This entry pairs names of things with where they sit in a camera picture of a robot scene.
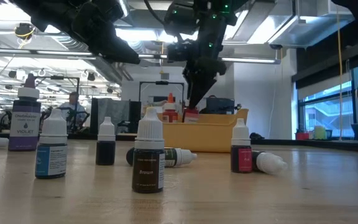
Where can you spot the small blue-label dropper bottle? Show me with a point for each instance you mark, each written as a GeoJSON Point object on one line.
{"type": "Point", "coordinates": [51, 155]}

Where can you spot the grey cloth cover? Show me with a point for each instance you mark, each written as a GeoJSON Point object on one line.
{"type": "Point", "coordinates": [113, 113]}

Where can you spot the black equipment case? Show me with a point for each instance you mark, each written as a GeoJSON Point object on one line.
{"type": "Point", "coordinates": [220, 105]}

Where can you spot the long ceiling light strip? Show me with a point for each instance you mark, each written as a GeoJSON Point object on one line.
{"type": "Point", "coordinates": [250, 60]}

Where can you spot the yellow plastic bin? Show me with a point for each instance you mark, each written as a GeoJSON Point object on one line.
{"type": "Point", "coordinates": [204, 137]}

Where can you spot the red tub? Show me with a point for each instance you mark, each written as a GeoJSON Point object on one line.
{"type": "Point", "coordinates": [302, 136]}

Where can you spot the black-framed whiteboard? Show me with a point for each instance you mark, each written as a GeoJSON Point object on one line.
{"type": "Point", "coordinates": [162, 90]}

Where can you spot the small pink-label dropper bottle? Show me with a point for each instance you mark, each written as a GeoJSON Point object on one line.
{"type": "Point", "coordinates": [241, 158]}

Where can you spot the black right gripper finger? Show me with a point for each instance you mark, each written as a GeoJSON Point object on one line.
{"type": "Point", "coordinates": [207, 87]}
{"type": "Point", "coordinates": [194, 90]}

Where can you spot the black metal frame stand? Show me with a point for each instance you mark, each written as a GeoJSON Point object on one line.
{"type": "Point", "coordinates": [57, 77]}

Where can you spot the small black dropper bottle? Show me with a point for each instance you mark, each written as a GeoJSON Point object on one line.
{"type": "Point", "coordinates": [105, 152]}

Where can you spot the large pink food coloring bottle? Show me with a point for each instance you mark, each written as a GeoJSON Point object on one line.
{"type": "Point", "coordinates": [191, 116]}

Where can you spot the small brown dropper bottle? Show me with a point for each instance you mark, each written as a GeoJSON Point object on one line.
{"type": "Point", "coordinates": [148, 168]}

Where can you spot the large orange food coloring bottle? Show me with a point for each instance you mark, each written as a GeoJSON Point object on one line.
{"type": "Point", "coordinates": [170, 113]}

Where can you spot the black aluminium table frame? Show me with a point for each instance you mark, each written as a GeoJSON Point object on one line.
{"type": "Point", "coordinates": [291, 143]}

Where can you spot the small dark dropper bottle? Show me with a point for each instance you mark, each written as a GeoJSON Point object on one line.
{"type": "Point", "coordinates": [270, 163]}

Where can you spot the black ceiling-hung device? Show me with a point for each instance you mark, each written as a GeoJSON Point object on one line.
{"type": "Point", "coordinates": [24, 31]}

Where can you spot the green container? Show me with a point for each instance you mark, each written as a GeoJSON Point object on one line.
{"type": "Point", "coordinates": [320, 132]}

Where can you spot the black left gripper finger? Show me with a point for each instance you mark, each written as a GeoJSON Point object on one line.
{"type": "Point", "coordinates": [117, 49]}
{"type": "Point", "coordinates": [82, 25]}

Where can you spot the large violet food coloring bottle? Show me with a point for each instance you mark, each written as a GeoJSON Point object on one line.
{"type": "Point", "coordinates": [25, 124]}

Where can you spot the small green dropper bottle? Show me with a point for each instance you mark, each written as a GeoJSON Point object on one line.
{"type": "Point", "coordinates": [179, 157]}

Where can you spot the person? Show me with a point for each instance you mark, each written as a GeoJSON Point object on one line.
{"type": "Point", "coordinates": [73, 107]}

